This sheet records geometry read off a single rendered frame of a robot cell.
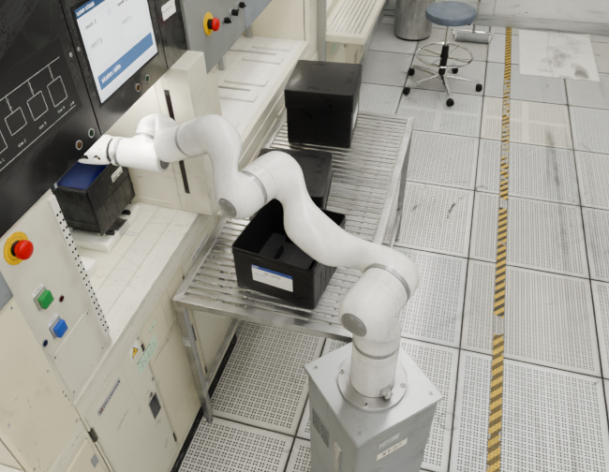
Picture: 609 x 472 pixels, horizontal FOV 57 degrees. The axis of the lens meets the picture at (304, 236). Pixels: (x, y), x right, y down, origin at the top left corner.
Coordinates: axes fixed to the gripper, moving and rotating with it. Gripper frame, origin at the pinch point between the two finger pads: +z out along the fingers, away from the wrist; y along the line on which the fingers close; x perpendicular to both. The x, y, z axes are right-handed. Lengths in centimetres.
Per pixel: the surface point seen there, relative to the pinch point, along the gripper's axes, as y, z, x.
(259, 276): -5, -59, -36
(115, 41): -7.3, -30.2, 36.9
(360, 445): -47, -99, -45
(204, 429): -17, -33, -120
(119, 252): -9.0, -13.0, -33.1
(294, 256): 13, -65, -43
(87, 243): -10.4, -3.3, -30.0
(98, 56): -14.8, -30.2, 36.6
